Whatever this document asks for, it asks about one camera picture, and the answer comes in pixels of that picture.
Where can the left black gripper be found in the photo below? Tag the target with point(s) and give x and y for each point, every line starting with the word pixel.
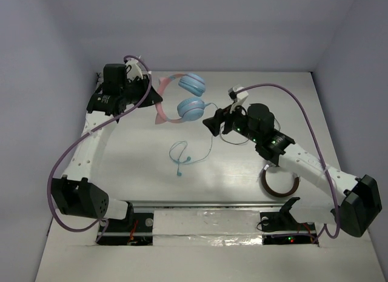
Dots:
pixel 143 90

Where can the brown silver headphones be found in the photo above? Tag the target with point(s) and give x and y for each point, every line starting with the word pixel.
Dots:
pixel 278 182

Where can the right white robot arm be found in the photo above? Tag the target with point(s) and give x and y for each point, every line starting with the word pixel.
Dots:
pixel 358 199

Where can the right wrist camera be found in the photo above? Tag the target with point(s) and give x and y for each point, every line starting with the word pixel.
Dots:
pixel 238 95

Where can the white foam front board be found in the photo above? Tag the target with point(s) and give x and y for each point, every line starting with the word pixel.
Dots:
pixel 75 257

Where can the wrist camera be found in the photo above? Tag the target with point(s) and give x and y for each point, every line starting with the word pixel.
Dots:
pixel 238 95
pixel 133 69

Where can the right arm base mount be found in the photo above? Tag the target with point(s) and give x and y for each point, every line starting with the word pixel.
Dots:
pixel 280 228

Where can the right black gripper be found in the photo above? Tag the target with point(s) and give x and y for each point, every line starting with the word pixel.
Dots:
pixel 214 123

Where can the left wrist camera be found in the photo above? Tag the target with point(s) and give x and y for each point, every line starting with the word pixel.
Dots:
pixel 133 69

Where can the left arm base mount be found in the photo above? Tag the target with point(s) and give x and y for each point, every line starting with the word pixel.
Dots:
pixel 139 231

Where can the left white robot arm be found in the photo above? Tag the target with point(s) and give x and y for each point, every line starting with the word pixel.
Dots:
pixel 75 193

